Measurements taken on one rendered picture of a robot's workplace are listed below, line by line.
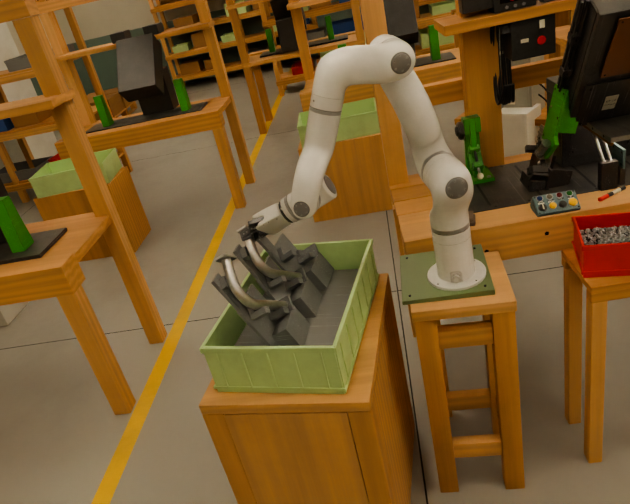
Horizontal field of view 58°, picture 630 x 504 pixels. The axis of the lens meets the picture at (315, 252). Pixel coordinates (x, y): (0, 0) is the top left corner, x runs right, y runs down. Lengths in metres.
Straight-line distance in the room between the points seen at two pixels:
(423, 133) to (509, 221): 0.65
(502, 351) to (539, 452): 0.69
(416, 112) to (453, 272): 0.54
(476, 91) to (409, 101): 1.01
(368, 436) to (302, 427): 0.19
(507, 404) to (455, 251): 0.58
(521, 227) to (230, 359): 1.14
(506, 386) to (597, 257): 0.51
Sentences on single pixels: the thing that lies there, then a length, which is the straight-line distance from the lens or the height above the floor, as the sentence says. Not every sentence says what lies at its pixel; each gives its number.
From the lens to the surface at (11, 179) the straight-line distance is 7.58.
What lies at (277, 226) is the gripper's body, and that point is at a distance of 1.76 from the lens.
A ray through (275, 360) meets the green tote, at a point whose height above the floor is 0.91.
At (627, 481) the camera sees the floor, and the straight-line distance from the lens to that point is 2.50.
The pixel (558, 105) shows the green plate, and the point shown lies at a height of 1.21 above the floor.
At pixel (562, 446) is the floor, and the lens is 2.58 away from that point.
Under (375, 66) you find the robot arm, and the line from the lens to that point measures 1.54.
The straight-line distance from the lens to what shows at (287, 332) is 1.74.
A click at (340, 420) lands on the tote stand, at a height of 0.72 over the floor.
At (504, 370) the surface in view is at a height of 0.58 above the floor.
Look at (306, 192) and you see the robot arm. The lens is 1.59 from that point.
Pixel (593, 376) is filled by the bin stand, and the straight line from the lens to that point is 2.23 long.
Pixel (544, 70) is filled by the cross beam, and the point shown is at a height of 1.24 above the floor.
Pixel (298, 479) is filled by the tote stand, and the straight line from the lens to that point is 1.93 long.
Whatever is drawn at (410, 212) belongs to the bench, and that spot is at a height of 0.88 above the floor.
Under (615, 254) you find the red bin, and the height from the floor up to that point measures 0.88.
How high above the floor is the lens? 1.90
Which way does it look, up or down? 27 degrees down
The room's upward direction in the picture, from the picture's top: 13 degrees counter-clockwise
